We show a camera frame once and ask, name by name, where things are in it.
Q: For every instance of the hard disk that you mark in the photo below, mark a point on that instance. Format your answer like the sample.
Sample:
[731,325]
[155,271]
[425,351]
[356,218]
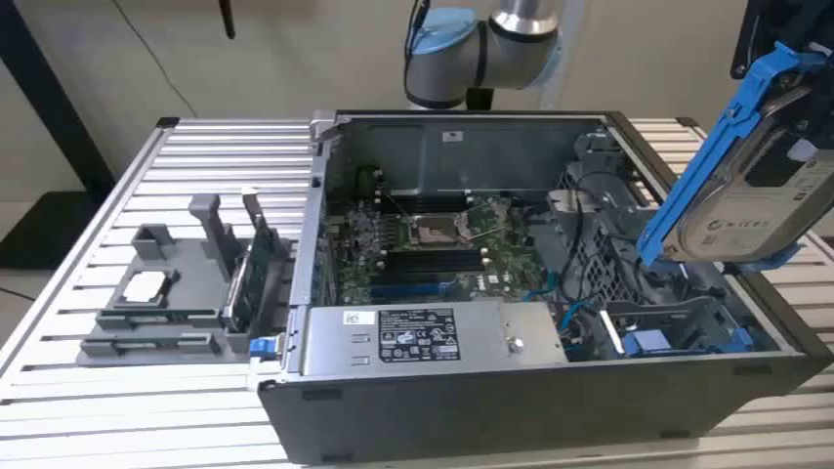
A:
[723,215]

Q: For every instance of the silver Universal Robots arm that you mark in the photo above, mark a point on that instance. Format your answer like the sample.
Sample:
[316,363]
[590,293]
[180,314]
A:
[449,73]

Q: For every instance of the grey metal disk bay cage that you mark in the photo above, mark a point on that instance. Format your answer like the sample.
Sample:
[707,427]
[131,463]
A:
[599,234]

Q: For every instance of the black RAM slot bank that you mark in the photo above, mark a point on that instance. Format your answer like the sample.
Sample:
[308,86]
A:
[427,200]
[432,266]

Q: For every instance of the blue disk carrier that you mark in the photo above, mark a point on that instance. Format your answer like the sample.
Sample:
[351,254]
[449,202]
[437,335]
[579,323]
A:
[646,341]

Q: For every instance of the green motherboard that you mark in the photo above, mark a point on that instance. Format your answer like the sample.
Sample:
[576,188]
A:
[508,278]

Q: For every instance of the CPU socket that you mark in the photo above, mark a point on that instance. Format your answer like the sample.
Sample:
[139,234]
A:
[431,230]

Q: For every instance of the thin metal locking lever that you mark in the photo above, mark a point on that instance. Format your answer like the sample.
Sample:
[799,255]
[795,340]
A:
[395,202]

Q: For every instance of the silver power supply unit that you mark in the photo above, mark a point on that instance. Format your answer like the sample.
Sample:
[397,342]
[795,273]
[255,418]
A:
[481,337]

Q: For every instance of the black hanging rod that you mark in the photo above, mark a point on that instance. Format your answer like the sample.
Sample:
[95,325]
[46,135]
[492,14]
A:
[227,19]

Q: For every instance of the black open PC case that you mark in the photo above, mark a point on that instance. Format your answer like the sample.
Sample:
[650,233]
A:
[495,415]

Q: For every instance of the green graphics card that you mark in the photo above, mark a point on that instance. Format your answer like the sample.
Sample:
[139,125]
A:
[257,273]

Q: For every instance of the blue case latch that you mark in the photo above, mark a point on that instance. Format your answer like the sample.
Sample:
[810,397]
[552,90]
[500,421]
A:
[260,348]

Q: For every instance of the grey parts rack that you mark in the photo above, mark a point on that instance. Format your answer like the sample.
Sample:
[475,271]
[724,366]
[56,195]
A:
[195,288]

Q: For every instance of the silver CPU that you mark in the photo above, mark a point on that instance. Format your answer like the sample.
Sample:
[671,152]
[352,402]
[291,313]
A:
[147,287]

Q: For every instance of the black flat base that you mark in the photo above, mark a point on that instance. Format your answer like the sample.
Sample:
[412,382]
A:
[38,229]

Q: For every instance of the dark vertical post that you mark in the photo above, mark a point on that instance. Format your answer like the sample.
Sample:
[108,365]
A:
[45,88]

